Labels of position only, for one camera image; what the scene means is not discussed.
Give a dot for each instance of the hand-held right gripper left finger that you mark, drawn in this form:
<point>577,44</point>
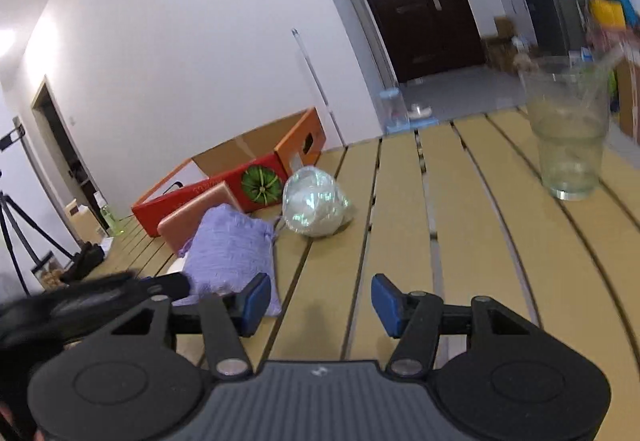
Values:
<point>255,303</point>

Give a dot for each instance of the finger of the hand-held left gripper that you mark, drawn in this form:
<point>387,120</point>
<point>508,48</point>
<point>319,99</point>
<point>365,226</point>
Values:
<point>167,285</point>

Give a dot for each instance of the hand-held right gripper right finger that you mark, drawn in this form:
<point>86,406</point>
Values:
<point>387,303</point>

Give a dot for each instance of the purple knit pouch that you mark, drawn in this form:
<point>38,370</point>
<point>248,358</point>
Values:
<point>230,246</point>

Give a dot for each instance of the clear snack jar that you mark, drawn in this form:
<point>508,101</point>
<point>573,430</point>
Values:
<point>46,273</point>

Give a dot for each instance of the black cloth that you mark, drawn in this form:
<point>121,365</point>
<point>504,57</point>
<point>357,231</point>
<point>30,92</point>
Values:
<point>82,263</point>

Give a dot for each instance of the folding slatted table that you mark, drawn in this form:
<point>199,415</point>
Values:
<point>350,246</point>

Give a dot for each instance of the pink flat box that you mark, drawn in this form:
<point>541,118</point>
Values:
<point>192,221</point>

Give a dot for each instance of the green spray bottle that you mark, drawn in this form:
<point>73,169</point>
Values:
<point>108,218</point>

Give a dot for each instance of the black tripod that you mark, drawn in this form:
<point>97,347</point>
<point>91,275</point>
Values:
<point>17,231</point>

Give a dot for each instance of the red cardboard box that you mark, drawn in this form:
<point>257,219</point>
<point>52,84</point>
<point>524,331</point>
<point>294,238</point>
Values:
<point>220,191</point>

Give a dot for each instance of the crumpled clear plastic bag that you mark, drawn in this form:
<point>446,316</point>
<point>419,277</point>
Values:
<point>312,203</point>

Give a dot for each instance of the clear pet water dispenser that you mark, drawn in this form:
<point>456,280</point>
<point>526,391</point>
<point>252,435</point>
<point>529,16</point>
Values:
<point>392,113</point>

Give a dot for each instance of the white pet bowl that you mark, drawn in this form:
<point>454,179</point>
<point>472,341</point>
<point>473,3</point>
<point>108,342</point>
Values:
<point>419,111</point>

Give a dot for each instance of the clear glass cup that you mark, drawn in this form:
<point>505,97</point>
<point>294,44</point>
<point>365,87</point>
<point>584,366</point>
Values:
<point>570,136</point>

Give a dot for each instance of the stacked cardboard boxes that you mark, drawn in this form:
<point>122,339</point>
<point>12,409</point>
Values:
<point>500,46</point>

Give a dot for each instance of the dark brown door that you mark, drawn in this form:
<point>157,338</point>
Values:
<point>415,6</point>

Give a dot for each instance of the blue and yellow package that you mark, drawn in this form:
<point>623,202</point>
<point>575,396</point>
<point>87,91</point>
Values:
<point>607,3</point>

